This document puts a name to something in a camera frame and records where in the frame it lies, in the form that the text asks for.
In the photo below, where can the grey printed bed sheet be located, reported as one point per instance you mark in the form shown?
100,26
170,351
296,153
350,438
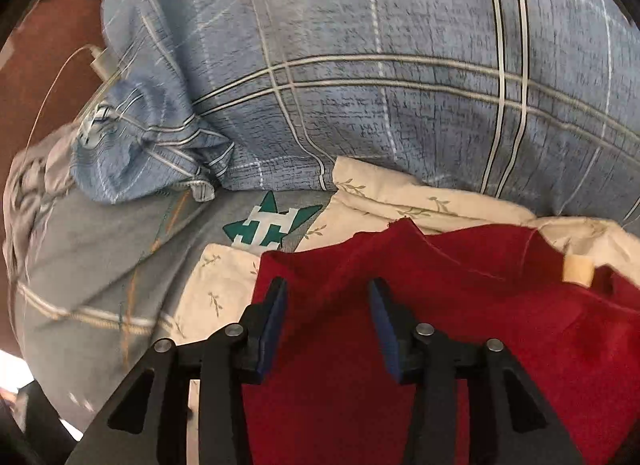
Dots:
90,255

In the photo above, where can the red-brown headboard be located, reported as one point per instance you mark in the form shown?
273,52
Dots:
45,35

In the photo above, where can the red knit garment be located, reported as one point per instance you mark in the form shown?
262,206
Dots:
500,320

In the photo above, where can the white charger plug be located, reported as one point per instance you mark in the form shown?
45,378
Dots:
103,61

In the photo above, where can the cream leaf-print blanket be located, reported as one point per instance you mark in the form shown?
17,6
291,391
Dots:
380,205

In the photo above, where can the blue plaid pillow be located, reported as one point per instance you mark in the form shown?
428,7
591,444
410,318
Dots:
375,45

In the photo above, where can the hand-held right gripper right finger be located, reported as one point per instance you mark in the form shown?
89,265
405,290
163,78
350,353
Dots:
385,330

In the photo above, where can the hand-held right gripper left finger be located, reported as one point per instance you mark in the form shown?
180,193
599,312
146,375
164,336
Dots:
272,330

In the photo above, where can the pale lilac garment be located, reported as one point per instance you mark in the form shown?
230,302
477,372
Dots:
35,185

